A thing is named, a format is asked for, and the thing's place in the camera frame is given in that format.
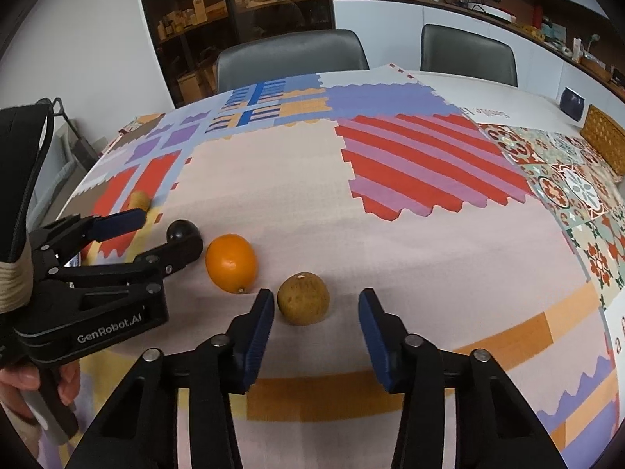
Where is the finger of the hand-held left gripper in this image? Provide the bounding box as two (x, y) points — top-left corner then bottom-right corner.
(29, 208), (147, 265)
(59, 237), (204, 294)

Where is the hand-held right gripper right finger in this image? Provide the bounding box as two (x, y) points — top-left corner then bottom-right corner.
(358, 288), (570, 469)

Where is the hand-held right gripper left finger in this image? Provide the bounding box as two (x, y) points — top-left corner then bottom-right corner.
(63, 288), (275, 469)

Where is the dark purple plum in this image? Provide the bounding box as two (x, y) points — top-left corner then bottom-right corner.
(167, 220), (201, 244)

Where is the person's left hand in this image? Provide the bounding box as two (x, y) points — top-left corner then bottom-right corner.
(0, 364), (82, 445)

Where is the orange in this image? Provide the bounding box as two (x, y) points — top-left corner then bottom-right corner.
(205, 233), (258, 295)

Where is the black upright vacuum cleaner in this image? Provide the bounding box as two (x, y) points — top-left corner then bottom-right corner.
(38, 98), (106, 173)

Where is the dark glass display cabinet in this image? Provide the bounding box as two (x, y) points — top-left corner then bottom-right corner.
(134, 0), (338, 108)

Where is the grey dining chair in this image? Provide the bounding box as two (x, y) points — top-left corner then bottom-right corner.
(420, 23), (518, 88)
(216, 29), (370, 95)

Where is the tile patterned table mat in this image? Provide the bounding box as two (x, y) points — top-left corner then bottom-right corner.
(481, 124), (625, 311)

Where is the woven wicker box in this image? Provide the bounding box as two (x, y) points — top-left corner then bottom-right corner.
(579, 104), (625, 177)

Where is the dark blue mug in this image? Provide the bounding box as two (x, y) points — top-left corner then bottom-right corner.
(559, 86), (586, 122)

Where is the white counter cabinet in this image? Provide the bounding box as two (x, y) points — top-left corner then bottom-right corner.
(329, 0), (625, 108)

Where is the white tray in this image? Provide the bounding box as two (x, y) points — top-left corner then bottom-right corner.
(466, 2), (519, 23)

